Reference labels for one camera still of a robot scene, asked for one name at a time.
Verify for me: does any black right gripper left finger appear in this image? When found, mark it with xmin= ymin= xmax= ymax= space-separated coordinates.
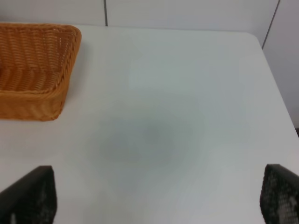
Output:
xmin=0 ymin=166 xmax=57 ymax=224

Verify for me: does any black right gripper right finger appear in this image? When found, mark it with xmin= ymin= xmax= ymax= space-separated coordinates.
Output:
xmin=260 ymin=164 xmax=299 ymax=224

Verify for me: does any orange woven rectangular basket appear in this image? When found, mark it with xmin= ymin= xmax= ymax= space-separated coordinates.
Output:
xmin=0 ymin=23 xmax=82 ymax=121

